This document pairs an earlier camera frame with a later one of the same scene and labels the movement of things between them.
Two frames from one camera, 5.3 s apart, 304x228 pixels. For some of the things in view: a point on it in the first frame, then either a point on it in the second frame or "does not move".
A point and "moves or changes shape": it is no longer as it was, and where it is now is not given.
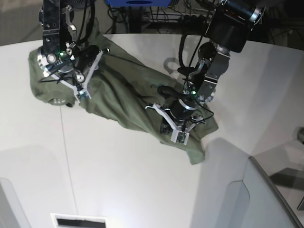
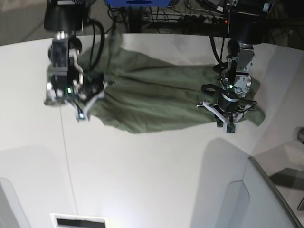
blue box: (138, 3) does not move
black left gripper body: (85, 56) -> (93, 82)
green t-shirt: (124, 88) moves or changes shape
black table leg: (135, 19) does not move
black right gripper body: (181, 108) -> (227, 104)
